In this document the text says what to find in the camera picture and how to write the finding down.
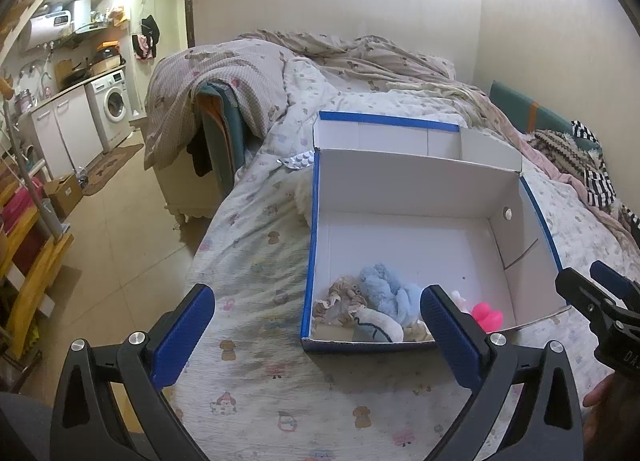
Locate white washing machine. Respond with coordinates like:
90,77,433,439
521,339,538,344
84,68,134,153

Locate grey metal pole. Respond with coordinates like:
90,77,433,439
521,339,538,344
4,91,72,242

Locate white rolled sock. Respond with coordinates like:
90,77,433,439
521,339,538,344
350,306,405,343

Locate white soft toy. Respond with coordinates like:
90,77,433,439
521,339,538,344
449,289,474,315

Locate teal orange bed footboard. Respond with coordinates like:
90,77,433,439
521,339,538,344
194,80,247,199

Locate white kitchen cabinet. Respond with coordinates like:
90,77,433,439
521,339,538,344
29,86,104,179

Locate black and pink hanging clothes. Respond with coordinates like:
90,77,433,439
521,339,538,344
131,14,162,62

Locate black white striped cloth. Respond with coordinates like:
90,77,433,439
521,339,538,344
569,120,640,242

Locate brown door mat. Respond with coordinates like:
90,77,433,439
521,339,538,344
81,141,146,198

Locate yellow wooden rack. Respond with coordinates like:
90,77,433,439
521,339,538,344
0,176,76,362

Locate red storage box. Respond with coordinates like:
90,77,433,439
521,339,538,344
0,188,47,278

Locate light blue plush toy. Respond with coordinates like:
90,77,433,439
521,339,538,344
359,263,426,327

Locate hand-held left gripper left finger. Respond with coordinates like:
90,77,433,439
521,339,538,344
50,283,216,461

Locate beige bear print duvet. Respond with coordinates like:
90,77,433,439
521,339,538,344
236,30,508,107

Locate bed with patterned sheet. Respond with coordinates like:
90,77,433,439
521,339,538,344
170,58,640,461

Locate white fluffy plush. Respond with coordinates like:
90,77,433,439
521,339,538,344
292,176,317,228

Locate black wok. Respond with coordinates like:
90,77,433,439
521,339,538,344
59,61,94,87

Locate silver pill blister pack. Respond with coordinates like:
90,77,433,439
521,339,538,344
275,151,317,172

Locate person's right hand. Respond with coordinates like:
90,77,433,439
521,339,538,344
582,374,640,461

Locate beige curly plush toy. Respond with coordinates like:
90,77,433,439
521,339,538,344
312,275,365,328

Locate brown cardboard box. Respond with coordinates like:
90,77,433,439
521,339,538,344
43,174,84,220

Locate beige plaid duvet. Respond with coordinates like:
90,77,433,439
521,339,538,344
144,38,297,172

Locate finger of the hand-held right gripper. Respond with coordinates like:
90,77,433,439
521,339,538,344
590,260,640,312
555,266,627,342

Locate dark hanging cloth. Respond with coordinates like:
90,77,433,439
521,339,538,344
186,132,215,178

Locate blue and white cardboard box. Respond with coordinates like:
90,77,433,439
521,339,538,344
299,110,573,354

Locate white water heater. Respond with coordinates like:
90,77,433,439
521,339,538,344
19,11,77,54

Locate pink red sock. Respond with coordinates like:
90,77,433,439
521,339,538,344
471,302,504,333

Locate dark door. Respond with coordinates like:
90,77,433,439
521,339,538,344
182,0,197,49

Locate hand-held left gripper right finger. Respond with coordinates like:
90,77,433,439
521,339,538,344
420,285,584,461

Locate white bed frame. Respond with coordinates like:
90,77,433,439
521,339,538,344
151,161,227,228

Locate teal cushion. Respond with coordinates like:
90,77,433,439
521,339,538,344
487,80,601,142

